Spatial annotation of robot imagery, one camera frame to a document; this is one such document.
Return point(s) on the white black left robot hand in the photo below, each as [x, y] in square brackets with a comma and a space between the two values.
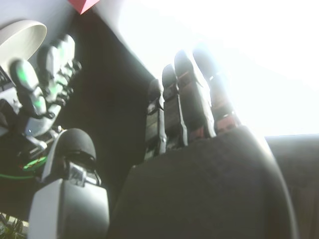
[199, 186]

